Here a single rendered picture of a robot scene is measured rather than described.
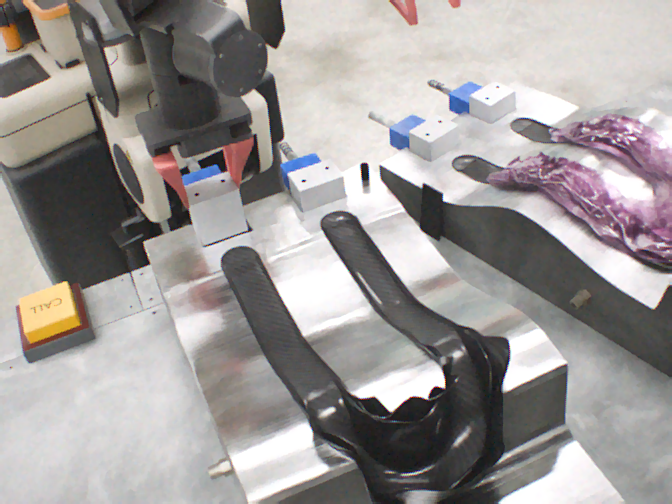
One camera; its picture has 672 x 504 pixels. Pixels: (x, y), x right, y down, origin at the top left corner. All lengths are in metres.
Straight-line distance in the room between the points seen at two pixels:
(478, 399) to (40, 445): 0.43
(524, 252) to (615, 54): 2.24
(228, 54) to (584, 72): 2.33
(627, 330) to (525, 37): 2.38
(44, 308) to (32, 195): 0.59
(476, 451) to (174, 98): 0.40
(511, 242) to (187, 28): 0.40
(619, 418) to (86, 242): 1.09
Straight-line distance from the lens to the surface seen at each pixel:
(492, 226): 0.84
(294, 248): 0.79
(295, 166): 0.87
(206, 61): 0.64
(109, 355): 0.87
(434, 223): 0.90
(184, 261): 0.80
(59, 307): 0.89
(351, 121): 2.62
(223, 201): 0.79
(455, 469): 0.63
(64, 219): 1.51
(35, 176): 1.45
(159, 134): 0.74
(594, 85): 2.82
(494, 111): 1.00
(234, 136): 0.75
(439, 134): 0.94
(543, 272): 0.83
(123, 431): 0.80
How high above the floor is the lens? 1.40
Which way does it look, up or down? 42 degrees down
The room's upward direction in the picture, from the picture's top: 8 degrees counter-clockwise
